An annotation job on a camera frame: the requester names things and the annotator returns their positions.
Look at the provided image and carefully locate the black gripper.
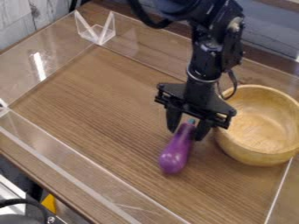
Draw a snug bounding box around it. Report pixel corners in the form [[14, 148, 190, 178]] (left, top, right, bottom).
[[154, 83, 237, 141]]

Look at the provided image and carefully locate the purple toy eggplant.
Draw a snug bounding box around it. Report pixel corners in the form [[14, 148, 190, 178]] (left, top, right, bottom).
[[158, 119, 194, 174]]

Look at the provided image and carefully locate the brown wooden bowl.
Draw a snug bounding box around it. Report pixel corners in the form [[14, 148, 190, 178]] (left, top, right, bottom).
[[214, 84, 299, 166]]

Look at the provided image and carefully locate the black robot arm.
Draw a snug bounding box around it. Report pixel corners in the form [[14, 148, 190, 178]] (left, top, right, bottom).
[[126, 0, 244, 141]]

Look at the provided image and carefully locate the clear acrylic enclosure wall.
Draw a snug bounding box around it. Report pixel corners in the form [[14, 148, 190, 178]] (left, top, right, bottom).
[[0, 4, 299, 224]]

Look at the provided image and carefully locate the clear acrylic corner bracket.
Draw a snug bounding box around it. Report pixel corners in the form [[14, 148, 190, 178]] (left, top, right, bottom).
[[73, 11, 116, 46]]

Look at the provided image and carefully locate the black cable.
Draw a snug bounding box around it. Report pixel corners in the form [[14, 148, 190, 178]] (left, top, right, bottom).
[[0, 198, 48, 224]]

